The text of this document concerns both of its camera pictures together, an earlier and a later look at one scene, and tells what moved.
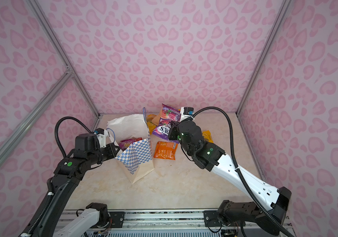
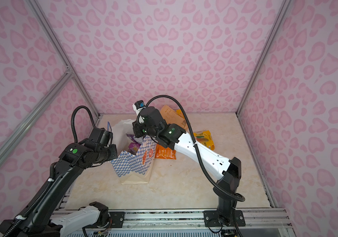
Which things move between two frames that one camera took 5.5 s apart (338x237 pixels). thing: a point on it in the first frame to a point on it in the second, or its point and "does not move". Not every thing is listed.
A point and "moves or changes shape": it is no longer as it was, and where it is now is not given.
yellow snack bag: [207, 136] does not move
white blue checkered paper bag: [136, 159] moves or changes shape
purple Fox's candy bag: [168, 114] to [133, 147]
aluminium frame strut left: [65, 78] does not move
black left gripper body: [107, 152] does not move
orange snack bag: [165, 150] does not move
